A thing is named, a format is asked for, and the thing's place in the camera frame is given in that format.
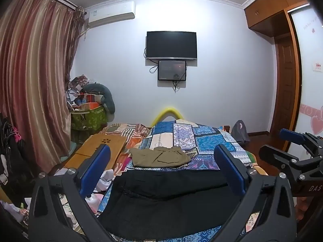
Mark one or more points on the wooden wardrobe cabinet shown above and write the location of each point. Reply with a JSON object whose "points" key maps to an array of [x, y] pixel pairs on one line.
{"points": [[267, 7]]}

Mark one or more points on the wooden lap table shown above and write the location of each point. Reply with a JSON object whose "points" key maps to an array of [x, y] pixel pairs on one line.
{"points": [[99, 146]]}

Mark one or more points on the dark hanging clothes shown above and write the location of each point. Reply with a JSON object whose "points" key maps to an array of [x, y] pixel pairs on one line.
{"points": [[12, 151]]}

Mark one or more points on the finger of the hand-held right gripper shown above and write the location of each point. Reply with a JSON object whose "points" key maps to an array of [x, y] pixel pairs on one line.
{"points": [[292, 135], [273, 155]]}

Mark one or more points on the small black wall monitor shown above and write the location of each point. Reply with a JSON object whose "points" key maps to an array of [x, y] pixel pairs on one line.
{"points": [[172, 70]]}

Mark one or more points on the green patterned box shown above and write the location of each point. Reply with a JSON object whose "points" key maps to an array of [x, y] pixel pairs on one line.
{"points": [[90, 118]]}

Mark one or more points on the yellow foam headboard pad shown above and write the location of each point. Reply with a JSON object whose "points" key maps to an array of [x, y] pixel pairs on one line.
{"points": [[167, 112]]}

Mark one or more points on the wooden door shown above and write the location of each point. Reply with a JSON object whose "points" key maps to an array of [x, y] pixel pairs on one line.
{"points": [[285, 88]]}

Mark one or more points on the black wall television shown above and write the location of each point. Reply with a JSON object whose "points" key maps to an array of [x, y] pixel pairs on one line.
{"points": [[171, 45]]}

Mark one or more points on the blue patchwork blanket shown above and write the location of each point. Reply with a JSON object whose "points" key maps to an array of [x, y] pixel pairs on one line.
{"points": [[204, 141]]}

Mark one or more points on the white air conditioner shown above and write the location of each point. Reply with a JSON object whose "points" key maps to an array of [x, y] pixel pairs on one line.
{"points": [[111, 12]]}

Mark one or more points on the white heart print sliding door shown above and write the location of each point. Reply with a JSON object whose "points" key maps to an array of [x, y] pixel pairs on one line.
{"points": [[310, 68]]}

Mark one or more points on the black pants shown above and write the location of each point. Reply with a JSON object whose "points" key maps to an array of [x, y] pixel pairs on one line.
{"points": [[164, 201]]}

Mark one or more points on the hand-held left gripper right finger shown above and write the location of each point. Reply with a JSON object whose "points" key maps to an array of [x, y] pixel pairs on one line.
{"points": [[227, 163]]}

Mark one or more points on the pile of clutter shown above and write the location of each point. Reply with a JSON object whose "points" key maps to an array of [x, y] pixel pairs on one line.
{"points": [[78, 88]]}

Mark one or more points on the khaki pants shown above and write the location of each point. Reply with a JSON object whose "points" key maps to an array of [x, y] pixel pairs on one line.
{"points": [[159, 157]]}

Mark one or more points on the striped pink curtain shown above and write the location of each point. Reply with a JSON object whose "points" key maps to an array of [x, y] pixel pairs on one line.
{"points": [[35, 68]]}

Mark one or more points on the white crumpled cloth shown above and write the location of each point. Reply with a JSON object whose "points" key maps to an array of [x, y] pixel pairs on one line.
{"points": [[106, 179]]}

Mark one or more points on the orange yellow blanket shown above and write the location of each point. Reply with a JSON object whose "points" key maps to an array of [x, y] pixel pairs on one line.
{"points": [[254, 162]]}

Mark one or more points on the grey pillow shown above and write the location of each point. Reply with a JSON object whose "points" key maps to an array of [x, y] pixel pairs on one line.
{"points": [[101, 89]]}

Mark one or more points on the grey bag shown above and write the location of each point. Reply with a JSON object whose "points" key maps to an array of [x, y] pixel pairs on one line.
{"points": [[239, 132]]}

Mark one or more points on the orange striped blanket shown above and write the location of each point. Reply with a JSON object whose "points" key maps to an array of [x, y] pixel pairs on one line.
{"points": [[131, 131]]}

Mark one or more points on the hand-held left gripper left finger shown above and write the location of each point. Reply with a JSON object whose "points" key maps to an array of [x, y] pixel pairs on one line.
{"points": [[101, 157]]}

